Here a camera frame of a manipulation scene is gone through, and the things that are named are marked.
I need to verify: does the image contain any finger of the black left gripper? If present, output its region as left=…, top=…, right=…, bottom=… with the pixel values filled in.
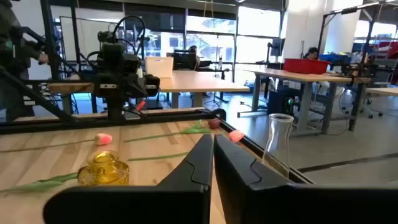
left=135, top=70, right=149, bottom=96
left=123, top=70, right=139, bottom=97

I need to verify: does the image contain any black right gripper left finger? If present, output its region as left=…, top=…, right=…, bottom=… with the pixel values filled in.
left=42, top=133, right=215, bottom=224

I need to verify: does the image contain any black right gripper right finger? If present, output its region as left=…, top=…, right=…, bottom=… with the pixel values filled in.
left=213, top=133, right=398, bottom=224

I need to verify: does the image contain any pink artificial tulip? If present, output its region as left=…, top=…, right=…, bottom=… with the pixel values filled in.
left=0, top=133, right=113, bottom=154
left=126, top=129, right=246, bottom=162

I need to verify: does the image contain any clear glass vase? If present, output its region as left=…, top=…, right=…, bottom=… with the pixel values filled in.
left=261, top=113, right=295, bottom=180

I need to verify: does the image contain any yellow textured glass vase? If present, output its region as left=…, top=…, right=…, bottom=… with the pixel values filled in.
left=76, top=150, right=130, bottom=187

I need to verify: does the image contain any beige cardboard box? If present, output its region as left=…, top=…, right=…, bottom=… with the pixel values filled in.
left=144, top=56, right=174, bottom=79

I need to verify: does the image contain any black computer monitor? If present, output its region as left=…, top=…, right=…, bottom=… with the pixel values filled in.
left=173, top=49, right=197, bottom=71
left=266, top=37, right=285, bottom=63

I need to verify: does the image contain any light wood desk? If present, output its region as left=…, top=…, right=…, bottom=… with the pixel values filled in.
left=48, top=70, right=250, bottom=109
left=365, top=86, right=398, bottom=97

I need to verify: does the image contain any person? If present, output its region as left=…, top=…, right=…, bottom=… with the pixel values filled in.
left=188, top=45, right=203, bottom=71
left=303, top=46, right=330, bottom=96
left=0, top=0, right=50, bottom=121

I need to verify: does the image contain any white board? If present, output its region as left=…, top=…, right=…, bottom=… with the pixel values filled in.
left=58, top=16, right=125, bottom=63

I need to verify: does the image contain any black computer tower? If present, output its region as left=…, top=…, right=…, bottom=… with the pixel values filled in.
left=266, top=85, right=301, bottom=116

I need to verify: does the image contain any wood top grey-legged desk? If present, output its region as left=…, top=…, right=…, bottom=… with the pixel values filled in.
left=242, top=67, right=373, bottom=135

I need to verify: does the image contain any white office chair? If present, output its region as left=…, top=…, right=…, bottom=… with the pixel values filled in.
left=360, top=93, right=385, bottom=119

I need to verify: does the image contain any red plastic bin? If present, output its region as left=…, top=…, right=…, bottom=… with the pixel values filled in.
left=283, top=58, right=331, bottom=75

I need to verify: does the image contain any blue plastic bin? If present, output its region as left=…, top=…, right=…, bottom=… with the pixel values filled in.
left=318, top=53, right=349, bottom=65

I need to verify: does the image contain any black rig upright frame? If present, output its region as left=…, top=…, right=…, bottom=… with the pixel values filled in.
left=0, top=0, right=82, bottom=124

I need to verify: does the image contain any black background rig frame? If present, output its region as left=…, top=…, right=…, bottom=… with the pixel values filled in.
left=317, top=2, right=398, bottom=131

